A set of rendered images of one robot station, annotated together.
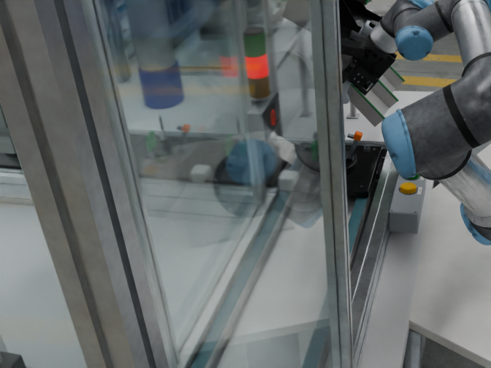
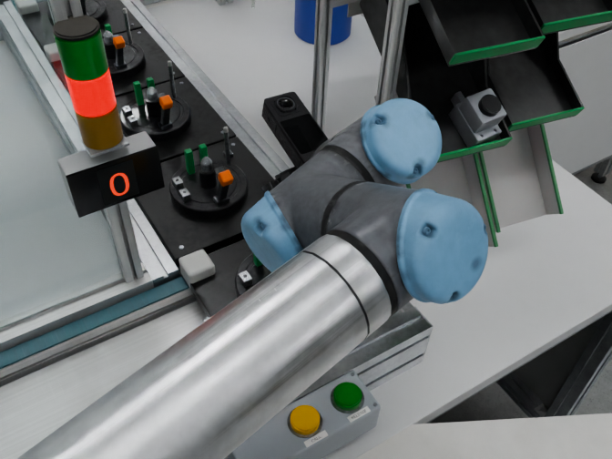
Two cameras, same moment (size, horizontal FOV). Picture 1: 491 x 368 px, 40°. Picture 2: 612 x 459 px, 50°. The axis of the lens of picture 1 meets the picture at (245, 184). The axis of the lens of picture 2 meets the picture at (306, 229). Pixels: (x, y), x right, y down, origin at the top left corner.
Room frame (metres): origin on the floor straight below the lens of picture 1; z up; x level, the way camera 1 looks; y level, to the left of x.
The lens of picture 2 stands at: (1.06, -0.64, 1.78)
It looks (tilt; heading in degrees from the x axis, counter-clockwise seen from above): 46 degrees down; 34
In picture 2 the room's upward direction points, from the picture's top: 2 degrees clockwise
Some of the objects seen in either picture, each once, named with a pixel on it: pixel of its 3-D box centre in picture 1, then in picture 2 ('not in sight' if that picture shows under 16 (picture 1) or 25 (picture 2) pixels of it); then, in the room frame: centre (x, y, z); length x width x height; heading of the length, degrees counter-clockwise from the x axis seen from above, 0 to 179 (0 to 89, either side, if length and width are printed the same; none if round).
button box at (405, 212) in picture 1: (408, 199); (304, 432); (1.42, -0.41, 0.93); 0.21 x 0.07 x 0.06; 158
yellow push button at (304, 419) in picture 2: (408, 189); (304, 421); (1.42, -0.41, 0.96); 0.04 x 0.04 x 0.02
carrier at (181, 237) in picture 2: not in sight; (207, 174); (1.68, 0.00, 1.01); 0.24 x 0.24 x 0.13; 68
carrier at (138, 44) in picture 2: not in sight; (110, 46); (1.86, 0.45, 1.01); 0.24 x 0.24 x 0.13; 68
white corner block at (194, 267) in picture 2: not in sight; (197, 269); (1.53, -0.11, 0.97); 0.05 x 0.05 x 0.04; 68
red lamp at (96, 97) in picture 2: not in sight; (90, 87); (1.45, -0.06, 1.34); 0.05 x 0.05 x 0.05
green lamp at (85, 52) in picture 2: not in sight; (81, 50); (1.45, -0.06, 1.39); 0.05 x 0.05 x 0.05
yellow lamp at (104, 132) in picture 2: not in sight; (99, 122); (1.45, -0.06, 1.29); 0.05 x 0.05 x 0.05
